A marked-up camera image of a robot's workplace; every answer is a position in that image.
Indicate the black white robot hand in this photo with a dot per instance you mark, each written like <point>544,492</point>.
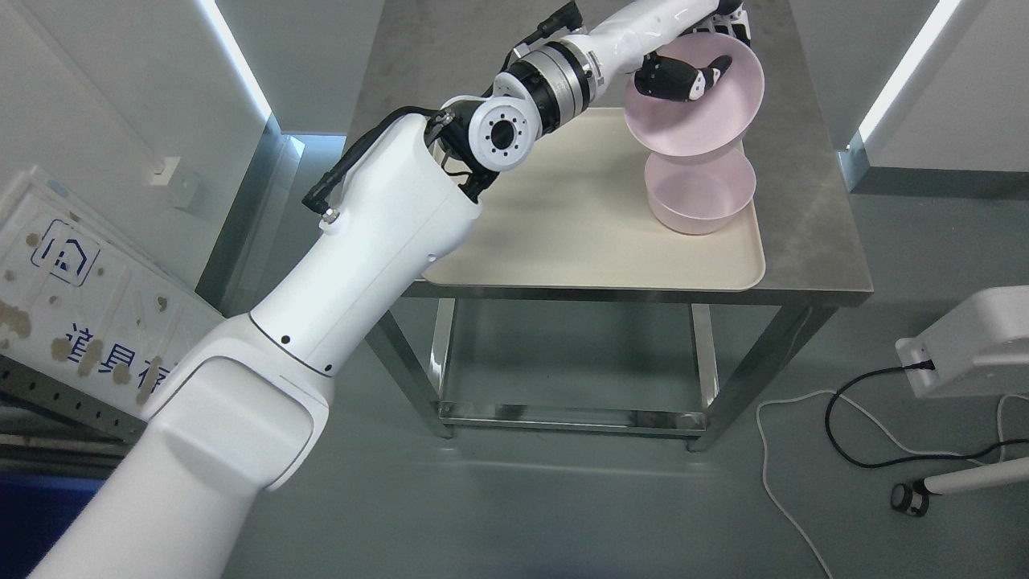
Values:
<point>668,79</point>

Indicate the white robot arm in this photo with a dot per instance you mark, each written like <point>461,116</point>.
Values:
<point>243,409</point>

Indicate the metal shelf rack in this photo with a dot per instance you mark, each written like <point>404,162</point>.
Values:
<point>49,428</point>

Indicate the beige plastic tray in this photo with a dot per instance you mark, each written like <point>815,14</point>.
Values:
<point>576,216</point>

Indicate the stainless steel table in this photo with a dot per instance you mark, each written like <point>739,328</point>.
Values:
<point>815,265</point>

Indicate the white device on stand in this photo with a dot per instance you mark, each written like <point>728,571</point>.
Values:
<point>979,348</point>

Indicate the white stand leg with caster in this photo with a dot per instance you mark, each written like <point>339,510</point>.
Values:
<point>913,497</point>

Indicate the white sign board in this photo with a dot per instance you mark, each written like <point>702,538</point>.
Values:
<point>83,306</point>

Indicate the blue bin lower left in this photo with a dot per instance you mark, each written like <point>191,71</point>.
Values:
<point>35,511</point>

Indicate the white wall socket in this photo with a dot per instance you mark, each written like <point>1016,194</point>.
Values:
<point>169,174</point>

